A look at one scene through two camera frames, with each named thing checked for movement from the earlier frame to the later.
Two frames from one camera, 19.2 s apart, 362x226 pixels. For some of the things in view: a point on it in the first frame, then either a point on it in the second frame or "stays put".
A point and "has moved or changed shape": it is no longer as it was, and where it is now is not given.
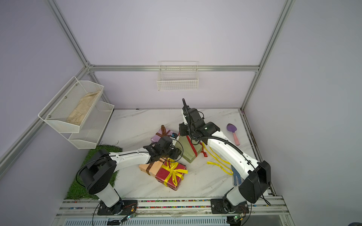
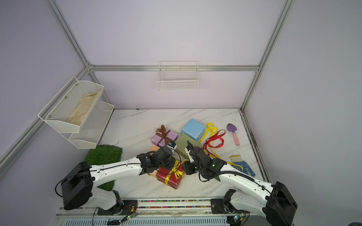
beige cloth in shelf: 76,116 stays put
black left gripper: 176,154 → 171,164
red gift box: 171,174 stays put
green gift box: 187,152 stays put
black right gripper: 183,127 → 189,169
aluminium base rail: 262,211 stays put
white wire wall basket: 177,76 stays put
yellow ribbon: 175,172 has moved or changed shape
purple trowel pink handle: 232,128 stays put
